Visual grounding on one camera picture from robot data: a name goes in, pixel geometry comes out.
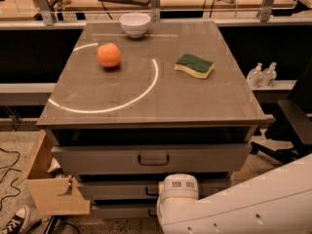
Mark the grey drawer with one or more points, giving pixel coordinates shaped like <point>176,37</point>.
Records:
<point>151,159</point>
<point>125,210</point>
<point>141,189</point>

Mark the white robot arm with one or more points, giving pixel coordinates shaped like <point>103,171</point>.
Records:
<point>277,202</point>

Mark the grey drawer cabinet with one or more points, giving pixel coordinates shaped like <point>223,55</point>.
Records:
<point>144,90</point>

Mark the grey top drawer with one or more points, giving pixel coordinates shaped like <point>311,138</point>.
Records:
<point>151,159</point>

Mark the grey bottom drawer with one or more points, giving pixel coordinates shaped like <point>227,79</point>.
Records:
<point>125,210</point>

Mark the green yellow sponge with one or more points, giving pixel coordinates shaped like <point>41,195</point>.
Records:
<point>194,66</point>

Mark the orange fruit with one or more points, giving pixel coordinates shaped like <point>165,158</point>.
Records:
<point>108,55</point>

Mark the white bowl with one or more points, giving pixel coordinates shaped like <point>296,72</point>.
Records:
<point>135,25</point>

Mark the right clear pump bottle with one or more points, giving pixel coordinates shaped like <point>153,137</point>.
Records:
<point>269,75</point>

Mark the cardboard box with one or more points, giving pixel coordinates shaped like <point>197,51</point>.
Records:
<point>51,195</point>

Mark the black office chair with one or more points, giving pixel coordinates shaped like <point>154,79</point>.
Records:
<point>292,122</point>

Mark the black white sneaker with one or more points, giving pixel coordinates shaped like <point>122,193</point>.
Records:
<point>18,222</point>

